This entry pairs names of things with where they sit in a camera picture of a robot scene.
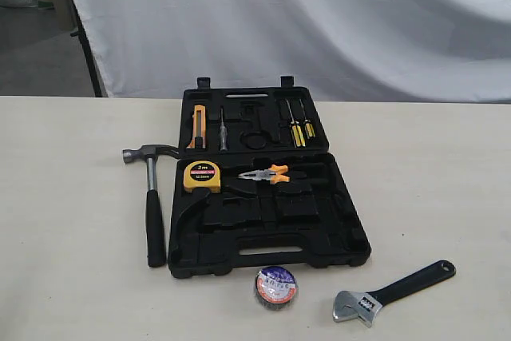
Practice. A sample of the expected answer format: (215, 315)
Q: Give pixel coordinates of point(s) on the black handled adjustable wrench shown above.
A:
(365, 306)

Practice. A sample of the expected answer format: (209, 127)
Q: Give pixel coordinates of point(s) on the small yellow black screwdriver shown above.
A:
(308, 125)

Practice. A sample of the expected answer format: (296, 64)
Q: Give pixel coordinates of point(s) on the orange utility knife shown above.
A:
(198, 140)

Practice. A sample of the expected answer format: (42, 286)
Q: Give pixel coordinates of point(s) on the large yellow black screwdriver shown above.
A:
(296, 131)

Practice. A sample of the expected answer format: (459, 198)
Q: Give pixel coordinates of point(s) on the steel claw hammer black grip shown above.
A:
(154, 222)

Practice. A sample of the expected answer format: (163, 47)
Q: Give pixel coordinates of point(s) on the black electrical tape roll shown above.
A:
(275, 288)

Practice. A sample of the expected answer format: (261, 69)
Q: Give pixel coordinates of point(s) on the white backdrop cloth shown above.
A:
(341, 50)

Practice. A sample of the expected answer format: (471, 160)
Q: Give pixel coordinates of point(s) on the orange handled pliers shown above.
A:
(274, 175)

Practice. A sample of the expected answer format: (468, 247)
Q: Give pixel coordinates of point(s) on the black plastic tool case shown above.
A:
(309, 220)

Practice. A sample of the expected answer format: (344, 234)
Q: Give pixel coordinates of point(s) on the black backdrop stand pole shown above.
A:
(81, 35)

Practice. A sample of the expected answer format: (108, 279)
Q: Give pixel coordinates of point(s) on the yellow tape measure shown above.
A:
(202, 174)

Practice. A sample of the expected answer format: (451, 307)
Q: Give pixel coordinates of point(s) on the clear tester screwdriver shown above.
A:
(223, 132)

